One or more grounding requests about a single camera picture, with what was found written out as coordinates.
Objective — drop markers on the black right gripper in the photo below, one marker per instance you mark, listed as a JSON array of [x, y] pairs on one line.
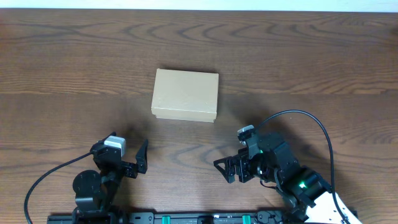
[[241, 168]]

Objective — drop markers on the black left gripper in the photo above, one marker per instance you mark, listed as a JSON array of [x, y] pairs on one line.
[[125, 167]]

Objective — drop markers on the brown cardboard box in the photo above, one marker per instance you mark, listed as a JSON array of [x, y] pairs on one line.
[[184, 95]]

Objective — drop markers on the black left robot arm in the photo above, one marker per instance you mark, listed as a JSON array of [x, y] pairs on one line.
[[95, 191]]

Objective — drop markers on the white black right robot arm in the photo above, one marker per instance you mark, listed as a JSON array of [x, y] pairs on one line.
[[307, 194]]

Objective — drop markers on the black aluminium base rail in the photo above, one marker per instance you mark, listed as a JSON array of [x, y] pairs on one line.
[[259, 217]]

